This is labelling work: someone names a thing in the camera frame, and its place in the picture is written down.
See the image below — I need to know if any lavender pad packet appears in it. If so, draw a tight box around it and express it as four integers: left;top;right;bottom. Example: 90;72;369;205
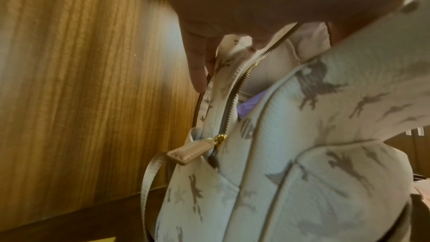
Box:
236;89;270;117

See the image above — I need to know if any cream patterned backpack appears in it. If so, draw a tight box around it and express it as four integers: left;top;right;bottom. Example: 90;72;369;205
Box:
141;0;430;242

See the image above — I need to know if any brown wardrobe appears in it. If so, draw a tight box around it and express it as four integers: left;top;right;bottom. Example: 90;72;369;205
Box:
383;126;430;181

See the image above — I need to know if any pink bed sheet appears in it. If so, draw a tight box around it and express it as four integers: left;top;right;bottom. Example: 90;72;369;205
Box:
411;179;430;202

